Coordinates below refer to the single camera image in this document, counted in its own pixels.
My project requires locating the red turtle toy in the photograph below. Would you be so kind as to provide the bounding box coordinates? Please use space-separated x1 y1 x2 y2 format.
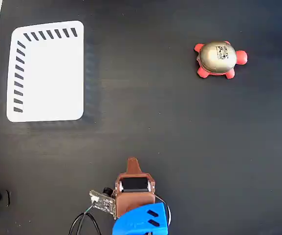
194 41 248 80

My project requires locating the white slotted plastic tray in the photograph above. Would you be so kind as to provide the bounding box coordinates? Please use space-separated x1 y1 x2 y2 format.
6 20 85 123

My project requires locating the white red servo wire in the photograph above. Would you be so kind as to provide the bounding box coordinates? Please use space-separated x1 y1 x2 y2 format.
154 194 172 227

